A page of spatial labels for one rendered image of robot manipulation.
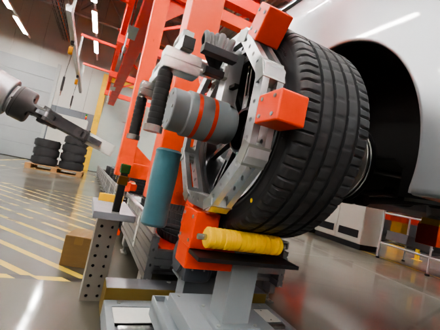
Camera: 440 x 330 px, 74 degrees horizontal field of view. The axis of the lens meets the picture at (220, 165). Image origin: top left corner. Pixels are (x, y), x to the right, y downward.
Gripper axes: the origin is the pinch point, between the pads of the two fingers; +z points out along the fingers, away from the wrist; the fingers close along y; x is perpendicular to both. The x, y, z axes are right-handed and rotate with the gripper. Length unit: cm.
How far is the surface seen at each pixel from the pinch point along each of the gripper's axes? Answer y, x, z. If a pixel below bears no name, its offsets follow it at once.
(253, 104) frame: -20.6, -24.2, 23.3
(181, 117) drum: -0.7, -17.3, 14.8
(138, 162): 245, -18, 65
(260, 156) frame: -23.1, -13.5, 30.0
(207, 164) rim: 23.4, -14.4, 39.7
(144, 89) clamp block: 20.2, -24.6, 5.0
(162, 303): 32, 42, 53
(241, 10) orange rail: 297, -292, 103
